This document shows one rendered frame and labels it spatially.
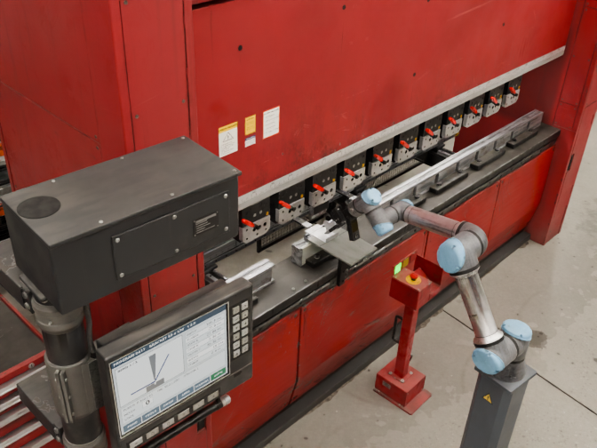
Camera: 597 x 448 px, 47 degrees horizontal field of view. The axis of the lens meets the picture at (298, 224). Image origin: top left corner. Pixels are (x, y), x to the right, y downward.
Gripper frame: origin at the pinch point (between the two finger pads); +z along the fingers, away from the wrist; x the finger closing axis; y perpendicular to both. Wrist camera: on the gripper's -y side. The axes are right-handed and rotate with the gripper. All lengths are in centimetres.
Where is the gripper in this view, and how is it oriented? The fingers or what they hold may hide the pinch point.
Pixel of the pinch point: (331, 231)
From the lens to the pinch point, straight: 309.0
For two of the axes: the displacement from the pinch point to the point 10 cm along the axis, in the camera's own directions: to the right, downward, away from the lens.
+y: -5.2, -8.5, 0.8
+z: -4.9, 3.7, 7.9
